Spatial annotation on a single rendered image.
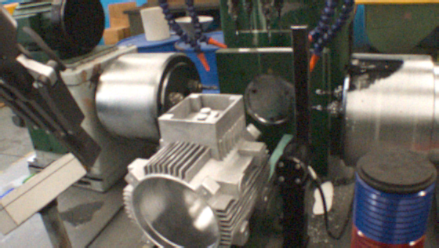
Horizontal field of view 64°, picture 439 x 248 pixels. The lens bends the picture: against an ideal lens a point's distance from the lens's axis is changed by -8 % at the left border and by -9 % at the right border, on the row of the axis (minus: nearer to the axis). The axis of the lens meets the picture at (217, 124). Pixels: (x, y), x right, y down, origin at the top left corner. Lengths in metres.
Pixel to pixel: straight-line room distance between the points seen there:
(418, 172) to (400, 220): 0.04
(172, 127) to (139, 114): 0.33
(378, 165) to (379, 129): 0.45
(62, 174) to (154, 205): 0.17
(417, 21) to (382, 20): 0.42
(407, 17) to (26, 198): 4.67
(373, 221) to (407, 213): 0.03
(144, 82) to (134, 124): 0.11
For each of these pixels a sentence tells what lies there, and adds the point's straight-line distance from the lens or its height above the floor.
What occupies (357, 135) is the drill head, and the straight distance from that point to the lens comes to 0.75.
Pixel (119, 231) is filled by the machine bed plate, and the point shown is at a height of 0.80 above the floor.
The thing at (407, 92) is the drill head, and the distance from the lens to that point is 0.75.
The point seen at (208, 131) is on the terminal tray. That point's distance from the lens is 0.58.
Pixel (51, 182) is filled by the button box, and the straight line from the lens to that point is 0.69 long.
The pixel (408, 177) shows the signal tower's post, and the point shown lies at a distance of 0.29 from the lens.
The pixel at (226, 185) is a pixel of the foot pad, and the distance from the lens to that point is 0.55.
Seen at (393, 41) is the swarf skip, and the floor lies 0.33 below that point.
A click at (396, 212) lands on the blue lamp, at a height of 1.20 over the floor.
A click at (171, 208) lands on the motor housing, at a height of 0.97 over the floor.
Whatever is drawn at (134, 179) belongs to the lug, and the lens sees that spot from 0.59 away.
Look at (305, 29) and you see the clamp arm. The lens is 0.69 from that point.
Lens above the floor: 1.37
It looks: 23 degrees down
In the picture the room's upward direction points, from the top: 7 degrees counter-clockwise
